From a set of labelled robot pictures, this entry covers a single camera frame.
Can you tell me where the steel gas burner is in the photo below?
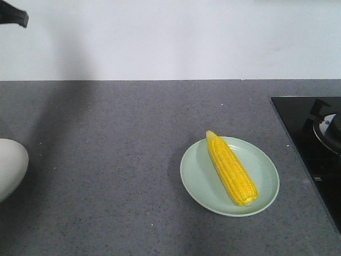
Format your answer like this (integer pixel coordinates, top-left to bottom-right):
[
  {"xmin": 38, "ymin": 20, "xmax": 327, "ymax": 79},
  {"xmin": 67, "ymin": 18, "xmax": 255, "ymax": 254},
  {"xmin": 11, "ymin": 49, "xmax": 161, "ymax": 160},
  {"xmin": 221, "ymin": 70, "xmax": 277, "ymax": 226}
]
[{"xmin": 302, "ymin": 99, "xmax": 340, "ymax": 156}]

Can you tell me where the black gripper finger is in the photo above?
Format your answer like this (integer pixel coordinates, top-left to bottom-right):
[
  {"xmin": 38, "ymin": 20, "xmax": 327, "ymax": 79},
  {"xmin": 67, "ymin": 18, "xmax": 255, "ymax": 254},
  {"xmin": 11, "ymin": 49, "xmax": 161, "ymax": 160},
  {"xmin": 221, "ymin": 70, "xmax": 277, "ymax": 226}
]
[{"xmin": 0, "ymin": 1, "xmax": 29, "ymax": 28}]

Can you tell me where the black glass gas hob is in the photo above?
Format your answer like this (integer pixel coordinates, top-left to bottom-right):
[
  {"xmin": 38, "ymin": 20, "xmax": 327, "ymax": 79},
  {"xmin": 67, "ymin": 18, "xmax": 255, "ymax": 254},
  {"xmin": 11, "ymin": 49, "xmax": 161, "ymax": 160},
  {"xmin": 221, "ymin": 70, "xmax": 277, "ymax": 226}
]
[{"xmin": 271, "ymin": 96, "xmax": 340, "ymax": 229}]

